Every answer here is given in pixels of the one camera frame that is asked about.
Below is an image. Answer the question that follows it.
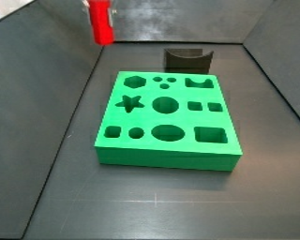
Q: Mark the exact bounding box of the silver gripper finger green tape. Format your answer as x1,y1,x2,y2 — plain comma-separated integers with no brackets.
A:
109,0,117,25

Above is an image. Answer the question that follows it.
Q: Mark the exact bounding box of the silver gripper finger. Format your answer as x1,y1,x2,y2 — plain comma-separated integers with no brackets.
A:
81,0,90,8

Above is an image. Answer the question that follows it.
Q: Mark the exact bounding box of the red hexagon peg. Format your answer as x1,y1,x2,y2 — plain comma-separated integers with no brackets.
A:
87,0,113,45

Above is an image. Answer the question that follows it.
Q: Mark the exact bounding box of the green foam shape board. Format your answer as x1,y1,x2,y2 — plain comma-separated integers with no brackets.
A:
94,71,242,172

